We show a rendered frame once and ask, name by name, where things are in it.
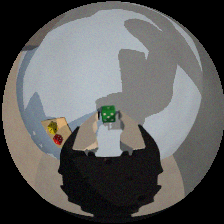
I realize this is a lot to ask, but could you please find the yellow die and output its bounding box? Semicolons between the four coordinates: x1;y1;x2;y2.
47;122;58;135

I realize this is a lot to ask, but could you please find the green die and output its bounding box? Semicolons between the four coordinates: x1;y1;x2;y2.
101;106;115;123

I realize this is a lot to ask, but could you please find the tan mat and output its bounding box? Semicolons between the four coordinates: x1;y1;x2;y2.
41;117;72;148

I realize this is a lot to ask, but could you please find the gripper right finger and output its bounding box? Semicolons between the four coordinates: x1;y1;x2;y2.
119;110;163;175

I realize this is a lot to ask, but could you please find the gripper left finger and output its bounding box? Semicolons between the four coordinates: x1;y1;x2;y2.
58;111;100;175

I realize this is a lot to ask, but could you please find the red die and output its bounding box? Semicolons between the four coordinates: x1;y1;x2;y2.
53;134;63;145

